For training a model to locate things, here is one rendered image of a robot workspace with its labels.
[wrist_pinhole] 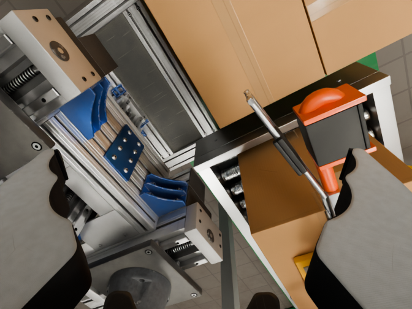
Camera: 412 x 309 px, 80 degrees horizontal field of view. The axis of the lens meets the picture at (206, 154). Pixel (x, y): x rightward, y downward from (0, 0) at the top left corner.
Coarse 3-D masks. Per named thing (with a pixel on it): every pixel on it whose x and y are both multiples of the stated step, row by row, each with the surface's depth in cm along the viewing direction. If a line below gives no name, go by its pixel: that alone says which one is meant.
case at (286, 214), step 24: (264, 144) 93; (240, 168) 89; (264, 168) 82; (288, 168) 76; (312, 168) 71; (336, 168) 67; (408, 168) 57; (264, 192) 73; (288, 192) 69; (312, 192) 65; (264, 216) 66; (288, 216) 62; (312, 216) 60; (264, 240) 65; (288, 240) 65; (312, 240) 64; (288, 264) 70; (288, 288) 76
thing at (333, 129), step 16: (352, 96) 29; (320, 112) 30; (336, 112) 29; (352, 112) 29; (304, 128) 31; (320, 128) 31; (336, 128) 31; (352, 128) 30; (320, 144) 32; (336, 144) 32; (352, 144) 32; (368, 144) 32; (320, 160) 33; (336, 160) 33
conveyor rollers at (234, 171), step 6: (366, 114) 88; (366, 120) 90; (372, 132) 92; (234, 156) 99; (222, 162) 100; (228, 168) 105; (234, 168) 103; (222, 174) 104; (228, 174) 103; (234, 174) 103; (234, 186) 108; (240, 186) 107; (234, 192) 108; (240, 192) 108; (240, 198) 114; (240, 204) 112
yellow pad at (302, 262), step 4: (312, 252) 66; (300, 256) 67; (304, 256) 66; (308, 256) 66; (296, 260) 67; (300, 260) 66; (304, 260) 66; (308, 260) 66; (296, 264) 67; (300, 264) 66; (304, 264) 66; (308, 264) 66; (300, 268) 67; (304, 268) 67; (300, 272) 68; (304, 272) 68; (304, 276) 69; (304, 280) 71
